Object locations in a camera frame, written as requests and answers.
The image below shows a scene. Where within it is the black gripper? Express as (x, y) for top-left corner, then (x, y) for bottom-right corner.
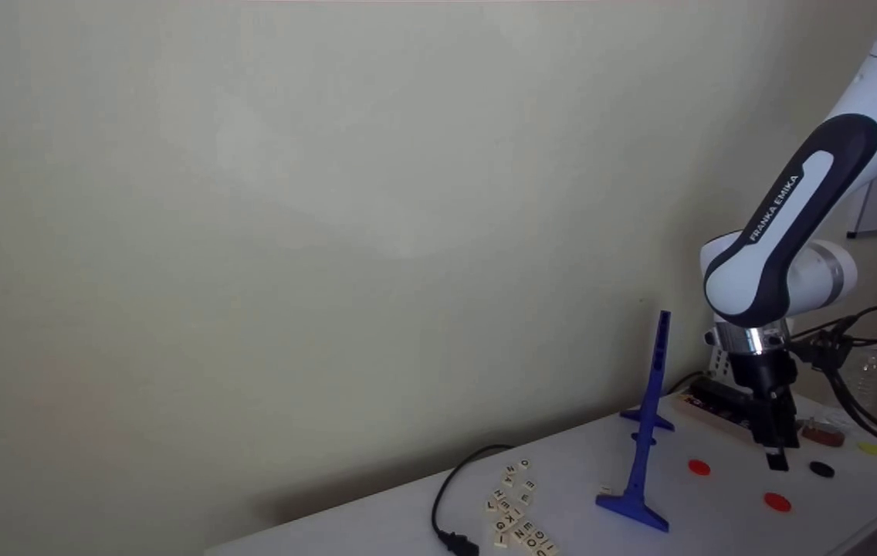
(712, 325), (798, 472)

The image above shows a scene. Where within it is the black game disc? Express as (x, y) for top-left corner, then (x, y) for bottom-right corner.
(809, 461), (835, 478)

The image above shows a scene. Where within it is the robot cable bundle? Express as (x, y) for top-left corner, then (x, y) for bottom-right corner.
(788, 302), (877, 466)

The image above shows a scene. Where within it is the pile of letter tiles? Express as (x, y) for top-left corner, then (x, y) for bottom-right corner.
(482, 461), (563, 556)

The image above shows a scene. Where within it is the blue connect four grid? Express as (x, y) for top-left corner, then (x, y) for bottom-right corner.
(595, 309), (672, 530)

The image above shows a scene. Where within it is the black cable on table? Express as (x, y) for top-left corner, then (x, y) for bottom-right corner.
(430, 440), (516, 556)

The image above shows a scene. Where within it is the black remote control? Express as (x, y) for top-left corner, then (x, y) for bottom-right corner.
(688, 376), (755, 425)

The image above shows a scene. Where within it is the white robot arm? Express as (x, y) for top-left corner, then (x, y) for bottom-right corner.
(701, 41), (877, 469)

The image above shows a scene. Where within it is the orange game disc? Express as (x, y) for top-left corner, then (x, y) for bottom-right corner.
(688, 461), (712, 475)
(764, 490), (794, 513)

